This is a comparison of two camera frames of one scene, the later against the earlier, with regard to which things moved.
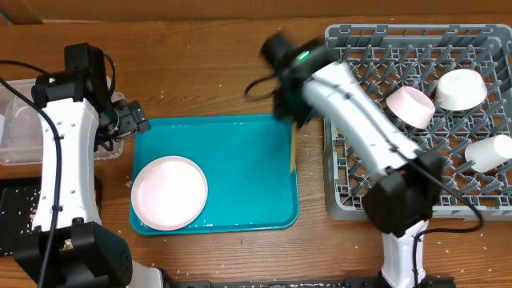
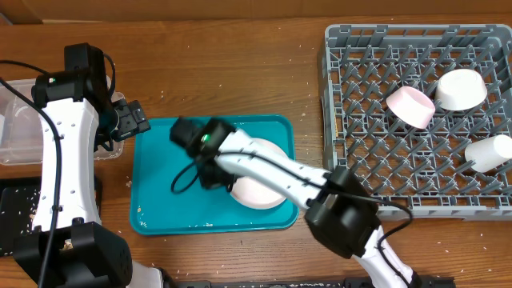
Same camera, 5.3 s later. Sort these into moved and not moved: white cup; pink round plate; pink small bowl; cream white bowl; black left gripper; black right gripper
Moved: black right gripper; pink round plate
Not moved: pink small bowl; cream white bowl; white cup; black left gripper
